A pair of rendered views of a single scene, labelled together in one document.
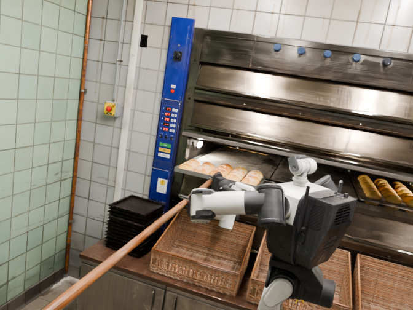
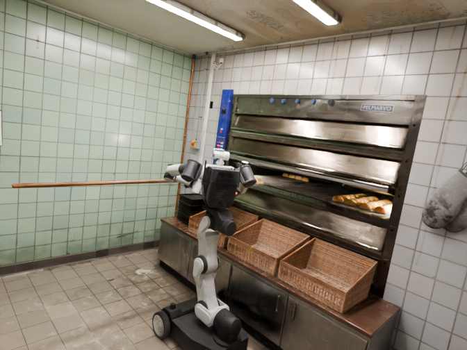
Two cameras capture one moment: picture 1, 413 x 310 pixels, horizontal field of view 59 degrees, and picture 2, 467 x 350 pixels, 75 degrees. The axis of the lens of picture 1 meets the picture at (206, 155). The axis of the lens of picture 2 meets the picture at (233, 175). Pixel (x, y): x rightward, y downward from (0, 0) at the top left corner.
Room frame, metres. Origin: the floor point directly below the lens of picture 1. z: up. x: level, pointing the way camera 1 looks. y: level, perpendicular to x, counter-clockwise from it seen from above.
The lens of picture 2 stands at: (-0.48, -1.62, 1.65)
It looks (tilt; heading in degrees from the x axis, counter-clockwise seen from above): 8 degrees down; 29
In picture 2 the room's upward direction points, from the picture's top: 8 degrees clockwise
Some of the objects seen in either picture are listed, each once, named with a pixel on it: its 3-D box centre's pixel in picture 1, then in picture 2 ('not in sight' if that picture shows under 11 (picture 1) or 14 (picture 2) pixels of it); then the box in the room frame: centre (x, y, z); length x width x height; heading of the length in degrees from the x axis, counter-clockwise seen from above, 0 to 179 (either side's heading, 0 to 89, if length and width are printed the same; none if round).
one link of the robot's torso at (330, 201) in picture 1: (305, 220); (219, 184); (1.44, -0.45, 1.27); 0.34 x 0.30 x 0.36; 135
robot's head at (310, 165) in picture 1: (302, 169); (221, 157); (1.48, -0.41, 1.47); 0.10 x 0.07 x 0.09; 135
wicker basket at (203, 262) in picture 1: (204, 247); (222, 223); (2.20, -0.09, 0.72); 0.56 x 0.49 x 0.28; 76
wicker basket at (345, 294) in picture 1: (300, 275); (267, 244); (2.03, -0.68, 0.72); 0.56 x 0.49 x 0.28; 75
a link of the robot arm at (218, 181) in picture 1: (222, 185); not in sight; (2.03, -0.12, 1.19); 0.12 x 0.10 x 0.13; 39
